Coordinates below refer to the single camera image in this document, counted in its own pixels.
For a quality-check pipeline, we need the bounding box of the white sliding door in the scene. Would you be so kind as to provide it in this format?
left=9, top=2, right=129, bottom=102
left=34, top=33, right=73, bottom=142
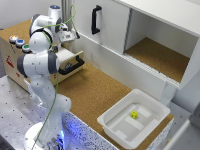
left=73, top=0, right=131, bottom=55

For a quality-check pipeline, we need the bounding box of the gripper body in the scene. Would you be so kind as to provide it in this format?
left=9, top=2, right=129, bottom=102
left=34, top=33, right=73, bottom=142
left=59, top=29, right=81, bottom=44

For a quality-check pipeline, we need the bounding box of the white plastic box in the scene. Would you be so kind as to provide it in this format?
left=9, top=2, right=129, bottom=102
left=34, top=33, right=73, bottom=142
left=96, top=88, right=172, bottom=150

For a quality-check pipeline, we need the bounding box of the wooden drawer box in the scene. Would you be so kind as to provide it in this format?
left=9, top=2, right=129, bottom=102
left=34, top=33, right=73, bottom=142
left=0, top=19, right=73, bottom=93

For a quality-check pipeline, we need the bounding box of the white cabinet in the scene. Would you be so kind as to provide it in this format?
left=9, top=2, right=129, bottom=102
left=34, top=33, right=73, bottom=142
left=69, top=0, right=200, bottom=107

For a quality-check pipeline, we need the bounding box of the black door handle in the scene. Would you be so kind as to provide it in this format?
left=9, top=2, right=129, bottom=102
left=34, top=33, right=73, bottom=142
left=90, top=4, right=103, bottom=36

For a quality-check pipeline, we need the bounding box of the yellow block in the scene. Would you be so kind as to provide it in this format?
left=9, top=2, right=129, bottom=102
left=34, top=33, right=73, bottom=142
left=130, top=110, right=139, bottom=119

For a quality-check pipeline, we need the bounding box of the green cable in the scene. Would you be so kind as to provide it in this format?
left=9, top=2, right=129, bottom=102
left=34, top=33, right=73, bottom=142
left=31, top=4, right=81, bottom=150

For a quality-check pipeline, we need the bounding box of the blue button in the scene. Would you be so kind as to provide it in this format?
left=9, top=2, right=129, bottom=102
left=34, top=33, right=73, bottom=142
left=15, top=38, right=26, bottom=48

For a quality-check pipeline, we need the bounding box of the wooden drawer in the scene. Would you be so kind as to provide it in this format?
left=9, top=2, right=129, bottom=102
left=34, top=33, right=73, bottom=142
left=54, top=46, right=85, bottom=80

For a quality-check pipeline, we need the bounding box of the red button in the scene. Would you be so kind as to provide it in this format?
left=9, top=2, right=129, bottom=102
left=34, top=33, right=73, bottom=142
left=9, top=34, right=19, bottom=44

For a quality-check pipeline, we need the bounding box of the green button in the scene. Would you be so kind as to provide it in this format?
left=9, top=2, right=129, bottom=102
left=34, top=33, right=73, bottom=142
left=21, top=43, right=32, bottom=54

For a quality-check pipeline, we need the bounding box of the black drawer handle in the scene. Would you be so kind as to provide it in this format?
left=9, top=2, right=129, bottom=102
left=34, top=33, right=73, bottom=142
left=58, top=54, right=86, bottom=76

